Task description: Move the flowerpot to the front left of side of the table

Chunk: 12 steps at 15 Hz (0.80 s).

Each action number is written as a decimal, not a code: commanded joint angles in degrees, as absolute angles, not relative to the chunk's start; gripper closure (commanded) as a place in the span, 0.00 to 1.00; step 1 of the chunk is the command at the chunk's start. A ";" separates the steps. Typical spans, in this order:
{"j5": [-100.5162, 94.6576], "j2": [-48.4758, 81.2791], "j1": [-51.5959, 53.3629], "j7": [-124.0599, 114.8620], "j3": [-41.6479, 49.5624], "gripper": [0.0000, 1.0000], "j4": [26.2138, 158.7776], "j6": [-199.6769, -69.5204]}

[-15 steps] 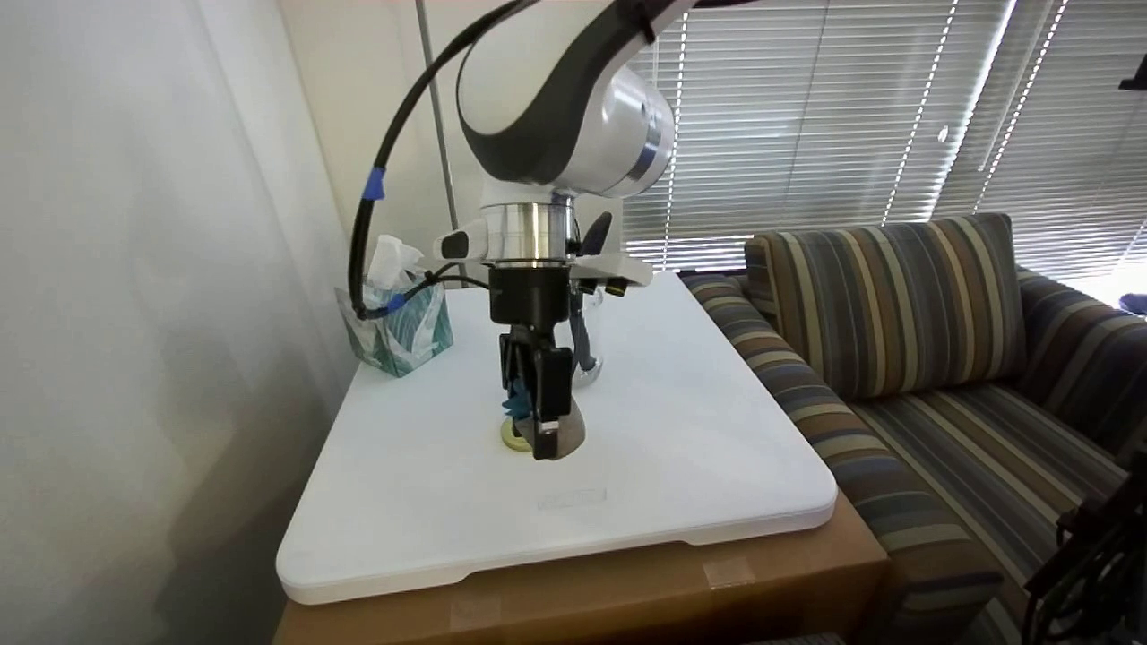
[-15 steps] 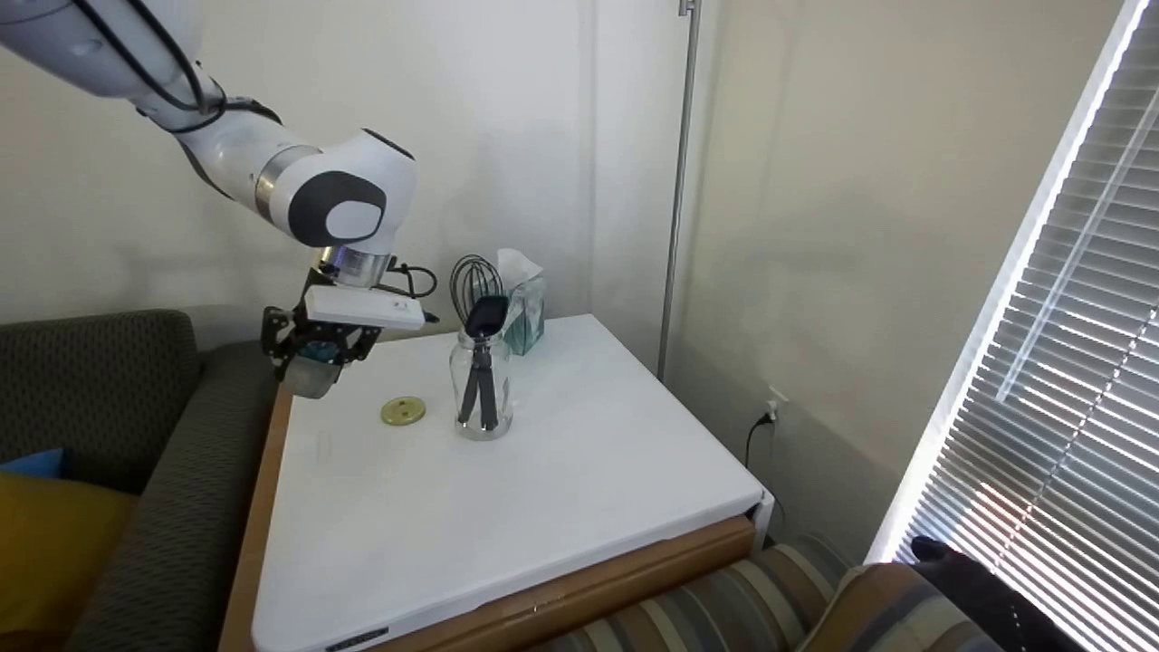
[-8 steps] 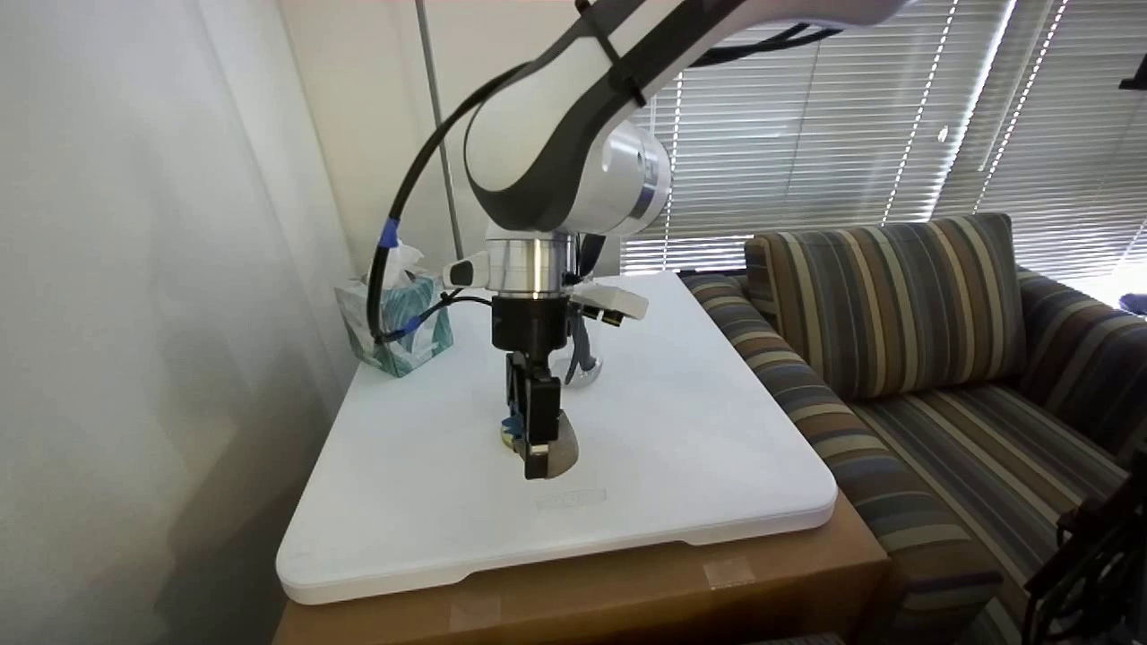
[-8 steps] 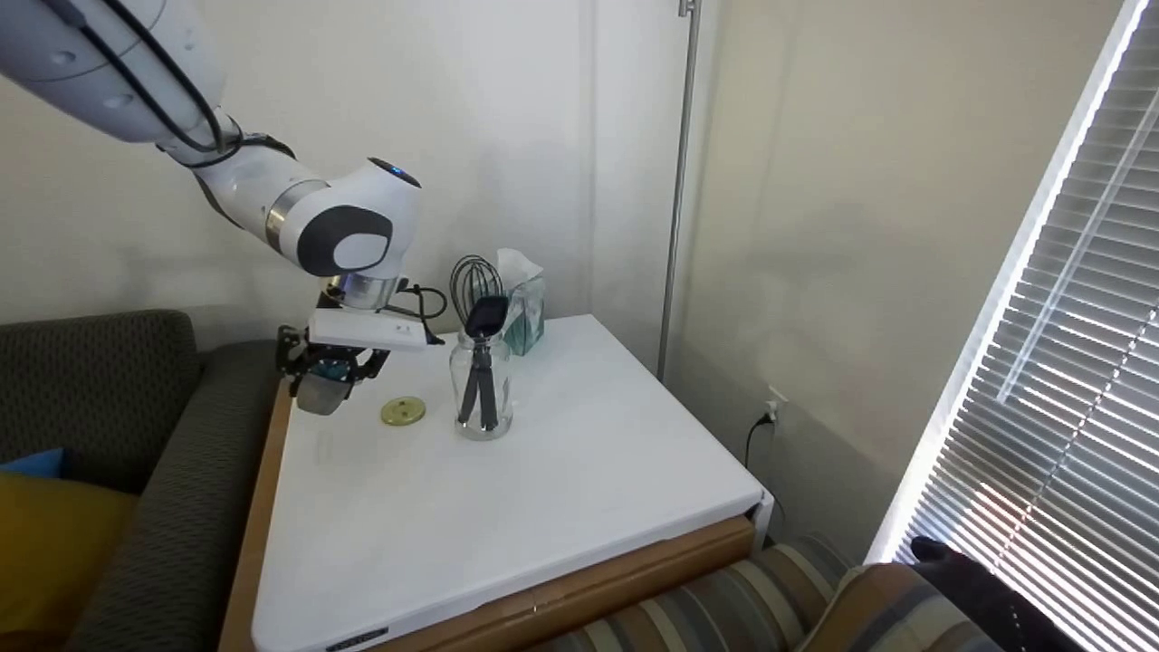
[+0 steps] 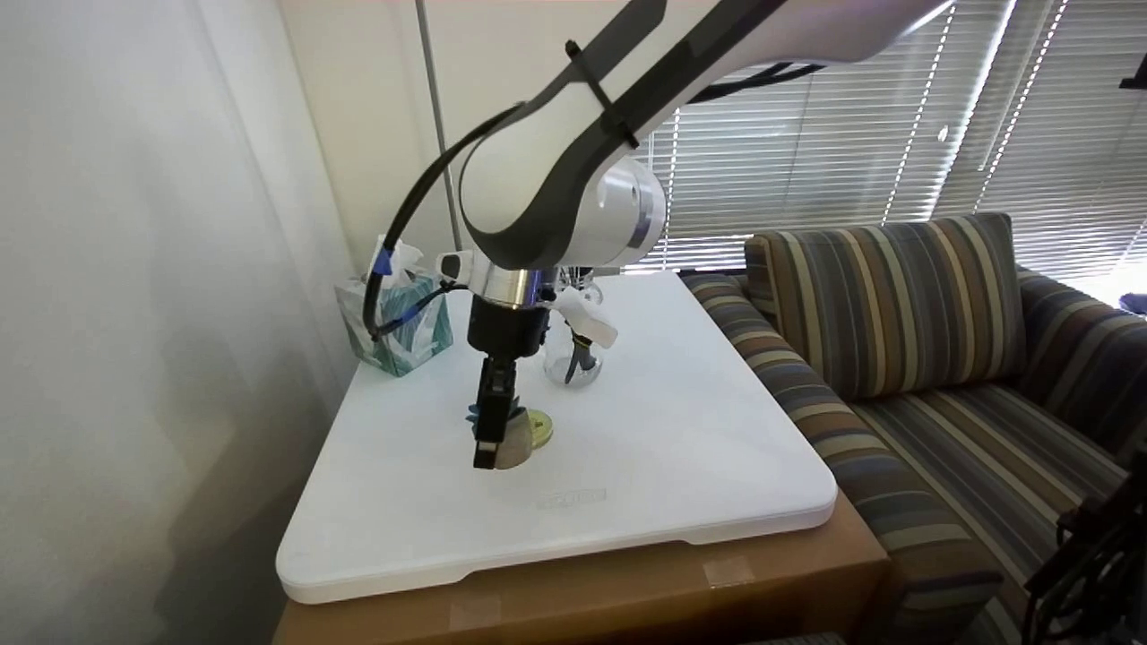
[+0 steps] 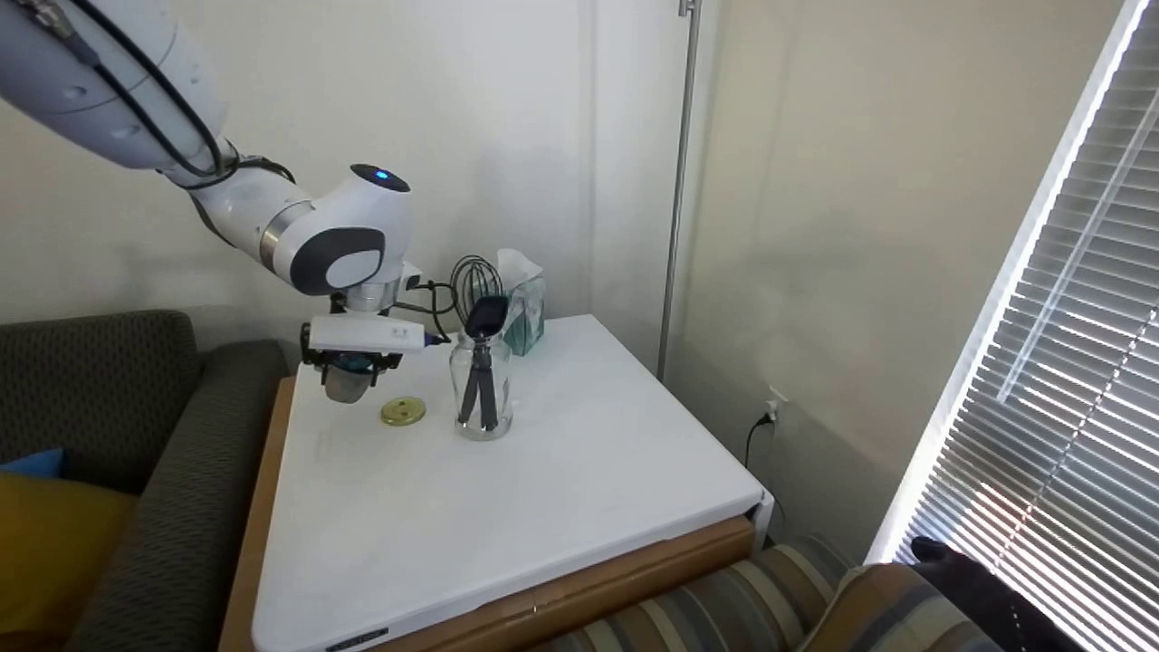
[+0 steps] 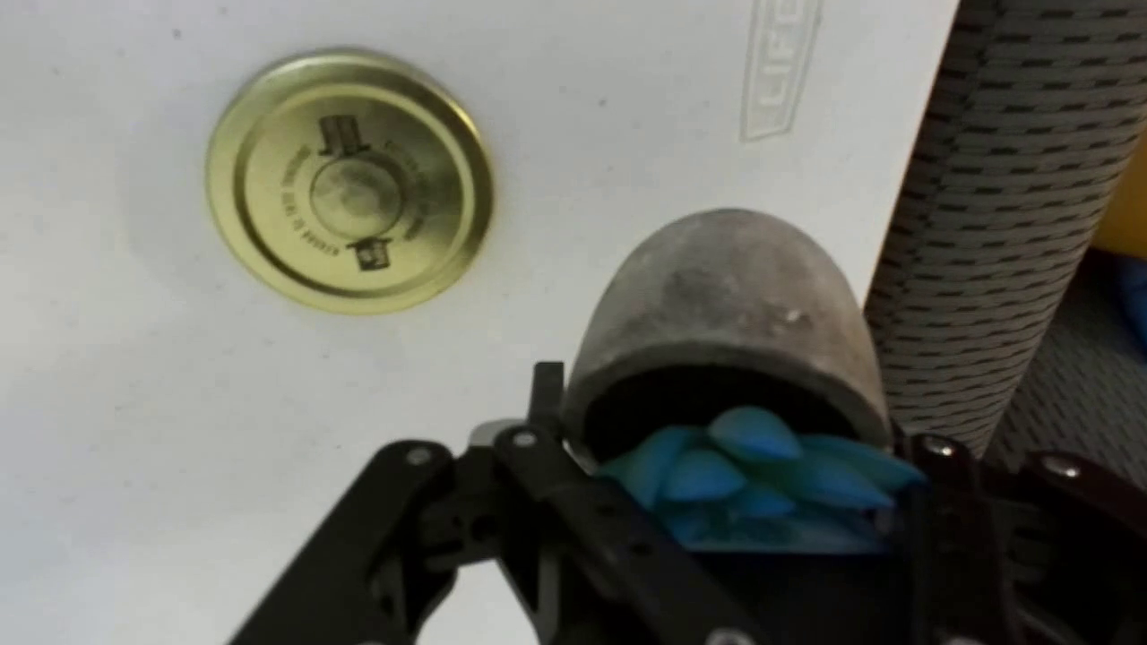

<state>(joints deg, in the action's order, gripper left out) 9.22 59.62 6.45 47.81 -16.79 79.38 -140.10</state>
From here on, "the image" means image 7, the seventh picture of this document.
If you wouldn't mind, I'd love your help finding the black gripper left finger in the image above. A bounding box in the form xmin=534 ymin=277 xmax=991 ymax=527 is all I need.
xmin=222 ymin=359 xmax=772 ymax=645

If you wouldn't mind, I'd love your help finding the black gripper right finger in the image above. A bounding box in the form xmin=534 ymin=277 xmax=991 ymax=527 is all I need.
xmin=892 ymin=425 xmax=1147 ymax=645

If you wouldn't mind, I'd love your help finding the grey flowerpot with blue succulent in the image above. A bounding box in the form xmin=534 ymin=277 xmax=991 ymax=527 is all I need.
xmin=558 ymin=205 xmax=930 ymax=564

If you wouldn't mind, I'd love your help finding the gold jar lid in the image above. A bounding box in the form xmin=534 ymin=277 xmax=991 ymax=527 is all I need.
xmin=199 ymin=43 xmax=501 ymax=319

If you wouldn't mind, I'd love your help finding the grey dotted sofa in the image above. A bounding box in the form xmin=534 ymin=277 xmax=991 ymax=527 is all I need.
xmin=860 ymin=0 xmax=1147 ymax=504

